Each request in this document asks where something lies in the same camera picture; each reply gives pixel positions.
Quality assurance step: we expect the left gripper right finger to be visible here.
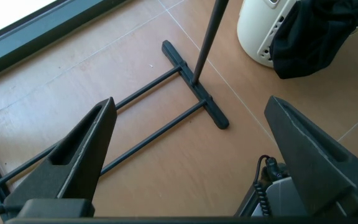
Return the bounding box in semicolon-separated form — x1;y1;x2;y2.
264;95;358;218

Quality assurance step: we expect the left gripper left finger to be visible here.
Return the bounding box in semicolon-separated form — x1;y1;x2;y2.
4;96;117;218

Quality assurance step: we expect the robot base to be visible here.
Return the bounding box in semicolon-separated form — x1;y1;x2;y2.
234;161;347;218

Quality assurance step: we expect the black clothes rack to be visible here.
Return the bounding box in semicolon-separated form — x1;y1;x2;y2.
0;0;230;222

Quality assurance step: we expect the white laundry basket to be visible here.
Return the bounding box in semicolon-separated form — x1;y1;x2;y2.
237;0;358;68

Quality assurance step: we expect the black garment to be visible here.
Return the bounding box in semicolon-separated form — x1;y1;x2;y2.
268;0;358;80

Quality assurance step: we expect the window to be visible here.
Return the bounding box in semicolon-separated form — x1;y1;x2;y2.
0;0;127;83

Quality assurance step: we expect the black cable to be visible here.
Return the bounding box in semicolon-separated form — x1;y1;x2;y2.
252;154;285;217

